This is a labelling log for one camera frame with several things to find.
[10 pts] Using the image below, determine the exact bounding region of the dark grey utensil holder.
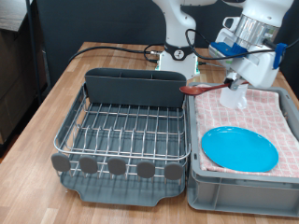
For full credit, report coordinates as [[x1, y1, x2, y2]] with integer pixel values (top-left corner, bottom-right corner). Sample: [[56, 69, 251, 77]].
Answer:
[[84, 67, 188, 108]]

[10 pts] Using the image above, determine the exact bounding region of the pink checked towel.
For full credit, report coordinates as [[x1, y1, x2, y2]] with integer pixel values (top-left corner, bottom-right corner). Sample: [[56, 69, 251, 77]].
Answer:
[[192, 83, 299, 179]]

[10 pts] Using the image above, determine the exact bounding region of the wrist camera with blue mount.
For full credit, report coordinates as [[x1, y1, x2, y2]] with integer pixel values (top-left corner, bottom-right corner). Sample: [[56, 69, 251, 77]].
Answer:
[[207, 41, 250, 62]]

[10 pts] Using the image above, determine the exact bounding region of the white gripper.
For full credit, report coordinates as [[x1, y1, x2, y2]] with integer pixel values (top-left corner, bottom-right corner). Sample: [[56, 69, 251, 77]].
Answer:
[[214, 27, 282, 91]]

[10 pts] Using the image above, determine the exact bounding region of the grey table cable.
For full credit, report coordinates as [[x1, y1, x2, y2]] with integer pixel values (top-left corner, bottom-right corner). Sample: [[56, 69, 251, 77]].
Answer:
[[198, 61, 232, 70]]

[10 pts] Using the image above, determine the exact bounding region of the grey dish drying rack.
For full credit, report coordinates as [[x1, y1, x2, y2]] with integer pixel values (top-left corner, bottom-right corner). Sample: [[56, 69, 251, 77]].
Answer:
[[59, 92, 188, 207]]

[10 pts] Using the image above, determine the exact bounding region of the white plastic mug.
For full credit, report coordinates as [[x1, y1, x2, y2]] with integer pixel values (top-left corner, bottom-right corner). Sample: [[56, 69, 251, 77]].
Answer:
[[220, 84, 249, 110]]

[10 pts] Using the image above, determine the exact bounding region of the blue cable clip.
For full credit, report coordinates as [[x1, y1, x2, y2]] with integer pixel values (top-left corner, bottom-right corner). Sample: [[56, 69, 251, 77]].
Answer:
[[272, 42, 288, 70]]

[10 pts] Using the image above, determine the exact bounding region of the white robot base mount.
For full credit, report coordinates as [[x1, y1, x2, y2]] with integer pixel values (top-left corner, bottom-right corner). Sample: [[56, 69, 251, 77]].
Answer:
[[154, 50, 201, 80]]

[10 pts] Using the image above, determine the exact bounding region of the grey plastic crate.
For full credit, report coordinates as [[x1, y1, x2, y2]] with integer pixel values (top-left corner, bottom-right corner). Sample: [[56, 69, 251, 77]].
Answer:
[[185, 81, 299, 218]]

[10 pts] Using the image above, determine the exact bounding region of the thick black table cable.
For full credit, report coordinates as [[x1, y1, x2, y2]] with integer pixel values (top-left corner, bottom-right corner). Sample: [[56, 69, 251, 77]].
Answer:
[[67, 43, 166, 65]]

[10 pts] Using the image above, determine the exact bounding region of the black metal pole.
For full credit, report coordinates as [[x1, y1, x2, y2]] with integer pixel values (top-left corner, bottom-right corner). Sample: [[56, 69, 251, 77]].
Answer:
[[25, 0, 44, 105]]

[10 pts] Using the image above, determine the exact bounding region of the metal wire dish rack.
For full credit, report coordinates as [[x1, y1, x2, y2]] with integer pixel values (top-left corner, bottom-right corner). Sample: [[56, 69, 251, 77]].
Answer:
[[50, 82, 192, 181]]

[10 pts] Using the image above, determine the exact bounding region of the dark wooden cabinet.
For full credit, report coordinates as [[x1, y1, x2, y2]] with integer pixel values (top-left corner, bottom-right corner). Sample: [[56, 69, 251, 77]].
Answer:
[[0, 0, 51, 147]]

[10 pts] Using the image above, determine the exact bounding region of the reddish brown wooden spoon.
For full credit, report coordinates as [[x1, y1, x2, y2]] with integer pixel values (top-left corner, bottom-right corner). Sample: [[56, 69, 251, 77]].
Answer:
[[178, 80, 250, 96]]

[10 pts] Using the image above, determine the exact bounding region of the blue plastic plate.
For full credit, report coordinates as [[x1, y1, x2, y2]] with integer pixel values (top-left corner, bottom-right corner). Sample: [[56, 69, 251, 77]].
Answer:
[[201, 125, 279, 173]]

